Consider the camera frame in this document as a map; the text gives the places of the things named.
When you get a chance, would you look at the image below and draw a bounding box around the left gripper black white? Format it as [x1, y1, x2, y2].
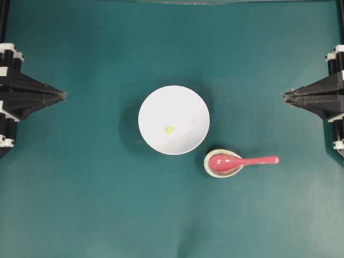
[0, 42, 67, 159]

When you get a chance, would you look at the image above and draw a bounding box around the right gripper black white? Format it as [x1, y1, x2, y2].
[283, 45, 344, 158]

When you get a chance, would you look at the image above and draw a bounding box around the pink spoon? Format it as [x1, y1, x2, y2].
[209, 154, 280, 172]

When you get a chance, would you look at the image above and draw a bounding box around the white bowl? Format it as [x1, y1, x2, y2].
[138, 85, 210, 155]

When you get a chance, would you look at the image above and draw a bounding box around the small speckled ceramic dish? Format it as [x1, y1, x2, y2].
[204, 149, 243, 178]

